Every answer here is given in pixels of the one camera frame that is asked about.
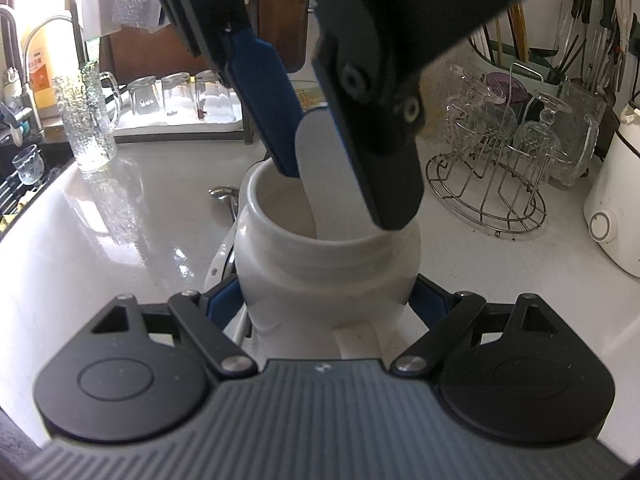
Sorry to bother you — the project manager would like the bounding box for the clear glass goblet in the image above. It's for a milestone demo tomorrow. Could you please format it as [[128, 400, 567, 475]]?
[[512, 91, 572, 162]]

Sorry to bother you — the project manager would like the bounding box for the brown cutting board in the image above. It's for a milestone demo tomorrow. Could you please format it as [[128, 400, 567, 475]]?
[[97, 0, 308, 77]]

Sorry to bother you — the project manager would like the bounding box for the white tray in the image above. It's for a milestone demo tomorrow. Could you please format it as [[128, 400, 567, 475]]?
[[112, 95, 247, 143]]

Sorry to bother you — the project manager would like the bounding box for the white electric cooker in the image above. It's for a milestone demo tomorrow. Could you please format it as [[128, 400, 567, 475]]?
[[582, 100, 640, 278]]

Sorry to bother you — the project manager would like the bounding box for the small textured glass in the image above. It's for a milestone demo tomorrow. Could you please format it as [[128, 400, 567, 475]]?
[[12, 144, 45, 186]]

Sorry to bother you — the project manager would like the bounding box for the green utensil holder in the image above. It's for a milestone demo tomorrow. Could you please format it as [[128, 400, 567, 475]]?
[[467, 35, 568, 88]]

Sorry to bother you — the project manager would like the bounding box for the row of hanging kitchen utensils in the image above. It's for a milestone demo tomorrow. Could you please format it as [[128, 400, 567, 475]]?
[[554, 0, 637, 107]]

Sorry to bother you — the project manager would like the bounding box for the large clear glass mug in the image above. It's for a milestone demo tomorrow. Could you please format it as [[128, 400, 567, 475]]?
[[547, 80, 608, 190]]

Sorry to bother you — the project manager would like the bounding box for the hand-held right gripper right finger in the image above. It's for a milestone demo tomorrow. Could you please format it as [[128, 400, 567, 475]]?
[[390, 274, 561, 379]]

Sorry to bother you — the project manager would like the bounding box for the white mug with green print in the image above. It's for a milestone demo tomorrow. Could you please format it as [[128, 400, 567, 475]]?
[[234, 157, 422, 361]]

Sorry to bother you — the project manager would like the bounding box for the clear glass cup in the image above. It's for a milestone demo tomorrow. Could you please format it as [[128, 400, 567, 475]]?
[[446, 62, 518, 161]]

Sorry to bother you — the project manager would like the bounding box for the white chopstick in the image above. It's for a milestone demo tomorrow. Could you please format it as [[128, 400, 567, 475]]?
[[204, 225, 252, 347]]

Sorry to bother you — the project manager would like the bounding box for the chrome faucet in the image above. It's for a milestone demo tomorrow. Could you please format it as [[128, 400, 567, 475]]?
[[22, 15, 77, 128]]

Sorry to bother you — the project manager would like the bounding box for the clear drinking glass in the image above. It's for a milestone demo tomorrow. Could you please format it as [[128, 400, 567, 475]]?
[[127, 76, 162, 118], [161, 72, 196, 118], [194, 70, 237, 123]]

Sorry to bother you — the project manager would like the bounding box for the wire cup rack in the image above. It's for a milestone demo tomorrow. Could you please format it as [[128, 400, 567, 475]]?
[[425, 62, 573, 237]]

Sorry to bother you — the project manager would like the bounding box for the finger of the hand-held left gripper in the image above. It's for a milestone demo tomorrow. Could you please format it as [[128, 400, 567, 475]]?
[[292, 0, 548, 232], [150, 0, 307, 179]]

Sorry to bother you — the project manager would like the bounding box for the black sink rack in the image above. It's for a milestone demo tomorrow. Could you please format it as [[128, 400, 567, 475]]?
[[0, 125, 76, 233]]

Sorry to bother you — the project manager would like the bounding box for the yellow bottle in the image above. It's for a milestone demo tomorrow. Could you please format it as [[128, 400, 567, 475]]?
[[27, 25, 83, 111]]

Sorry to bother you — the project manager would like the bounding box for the white hanging cloth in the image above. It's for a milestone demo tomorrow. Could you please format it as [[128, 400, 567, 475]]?
[[80, 0, 119, 41]]

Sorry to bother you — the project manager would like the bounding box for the large metal spoon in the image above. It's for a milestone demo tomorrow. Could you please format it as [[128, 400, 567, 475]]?
[[209, 186, 241, 222]]

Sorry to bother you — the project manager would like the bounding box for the bundle of upright chopsticks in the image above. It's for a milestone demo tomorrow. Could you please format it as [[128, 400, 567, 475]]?
[[470, 2, 532, 63]]

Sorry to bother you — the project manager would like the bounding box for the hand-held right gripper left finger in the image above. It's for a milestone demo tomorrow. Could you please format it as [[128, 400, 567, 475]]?
[[91, 277, 258, 379]]

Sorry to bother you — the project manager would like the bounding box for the dark faucet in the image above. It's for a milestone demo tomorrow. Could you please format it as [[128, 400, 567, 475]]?
[[0, 5, 30, 111]]

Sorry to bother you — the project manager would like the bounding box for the purple glass bowl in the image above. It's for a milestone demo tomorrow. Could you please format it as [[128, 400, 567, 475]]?
[[487, 72, 531, 106]]

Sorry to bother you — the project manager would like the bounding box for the black metal rack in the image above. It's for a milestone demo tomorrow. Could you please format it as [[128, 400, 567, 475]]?
[[64, 0, 261, 147]]

